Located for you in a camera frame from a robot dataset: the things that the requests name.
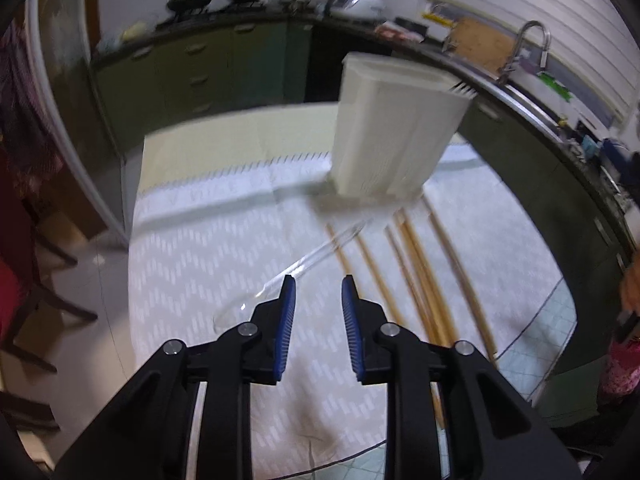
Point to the white rice cooker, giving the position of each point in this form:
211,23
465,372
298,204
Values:
357,5

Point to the wooden chopstick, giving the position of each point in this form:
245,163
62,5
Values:
420,270
375,280
431,272
340,252
460,280
407,275

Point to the white patterned tablecloth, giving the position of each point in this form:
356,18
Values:
210,260

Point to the red and white cloth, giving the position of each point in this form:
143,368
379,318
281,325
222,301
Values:
400,32

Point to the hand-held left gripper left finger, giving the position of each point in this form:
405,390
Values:
286,330

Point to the wooden cutting board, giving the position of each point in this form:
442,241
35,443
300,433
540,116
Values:
480,42

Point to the white window blinds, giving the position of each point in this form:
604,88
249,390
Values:
575,20

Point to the yellow sink rack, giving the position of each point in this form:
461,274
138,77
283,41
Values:
440,14

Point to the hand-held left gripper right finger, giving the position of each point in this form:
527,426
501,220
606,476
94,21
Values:
351,330

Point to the plastic bag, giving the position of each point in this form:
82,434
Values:
134,30

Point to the steel kitchen sink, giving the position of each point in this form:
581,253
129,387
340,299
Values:
535,95

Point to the glass sliding door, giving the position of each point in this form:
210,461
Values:
75,135

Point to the black wok with lid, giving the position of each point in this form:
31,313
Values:
189,1

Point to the gas stove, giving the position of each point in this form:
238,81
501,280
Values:
215,12

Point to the red cushioned wooden chair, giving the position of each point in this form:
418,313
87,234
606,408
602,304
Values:
10,290

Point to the clear plastic spoon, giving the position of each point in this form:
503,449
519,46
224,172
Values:
320,255

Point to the pink patterned clothing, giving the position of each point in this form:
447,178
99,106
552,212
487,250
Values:
622,370

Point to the white plastic utensil holder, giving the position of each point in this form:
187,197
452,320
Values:
395,135

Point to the tall steel kitchen faucet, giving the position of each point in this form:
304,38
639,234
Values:
520,42

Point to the person's right forearm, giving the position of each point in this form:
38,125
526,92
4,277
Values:
632,285

